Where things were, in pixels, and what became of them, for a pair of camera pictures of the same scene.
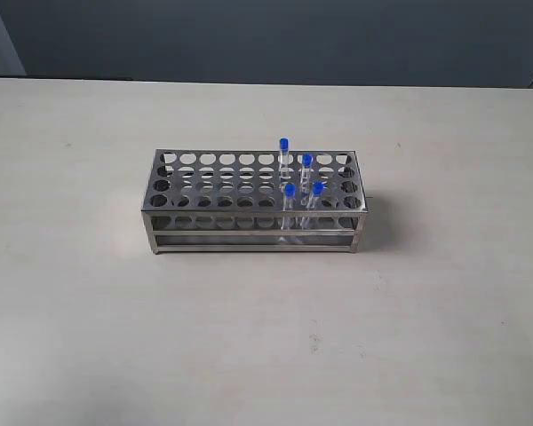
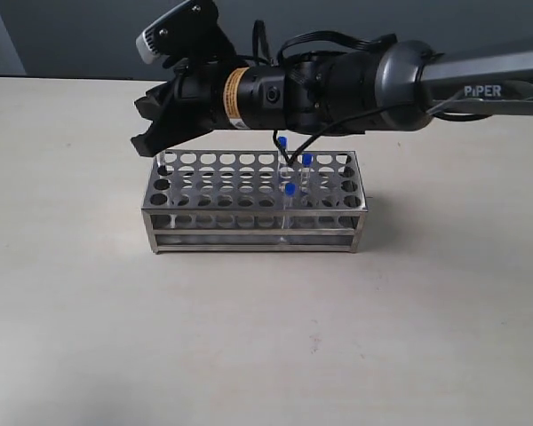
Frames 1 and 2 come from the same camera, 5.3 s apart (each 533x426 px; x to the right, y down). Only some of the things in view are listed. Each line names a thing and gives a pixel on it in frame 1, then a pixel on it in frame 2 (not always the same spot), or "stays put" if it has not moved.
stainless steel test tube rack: (254, 201) stays put
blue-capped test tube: (318, 191) to (161, 164)
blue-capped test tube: (284, 157) stays put
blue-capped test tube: (290, 198) stays put
